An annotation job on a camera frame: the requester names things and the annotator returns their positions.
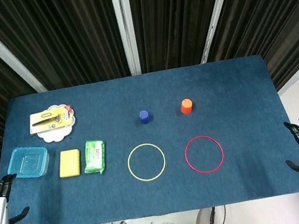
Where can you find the orange cup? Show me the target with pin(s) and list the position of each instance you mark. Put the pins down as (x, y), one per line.
(186, 106)

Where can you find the blue cup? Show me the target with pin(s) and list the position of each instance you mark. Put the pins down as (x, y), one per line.
(144, 116)

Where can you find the clear blue plastic container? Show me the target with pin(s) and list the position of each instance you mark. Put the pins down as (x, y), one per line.
(28, 162)

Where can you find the yellow sponge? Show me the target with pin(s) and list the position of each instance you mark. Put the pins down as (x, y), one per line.
(69, 163)

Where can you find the white flower-shaped plate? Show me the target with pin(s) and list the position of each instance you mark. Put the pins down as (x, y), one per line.
(55, 135)

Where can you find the blue felt table mat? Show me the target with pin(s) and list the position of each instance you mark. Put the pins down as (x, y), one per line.
(237, 102)

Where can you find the yellow carded peeler package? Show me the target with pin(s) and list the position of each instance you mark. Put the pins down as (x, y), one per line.
(49, 120)

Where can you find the green tissue pack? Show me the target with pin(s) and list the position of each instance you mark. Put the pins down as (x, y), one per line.
(95, 157)

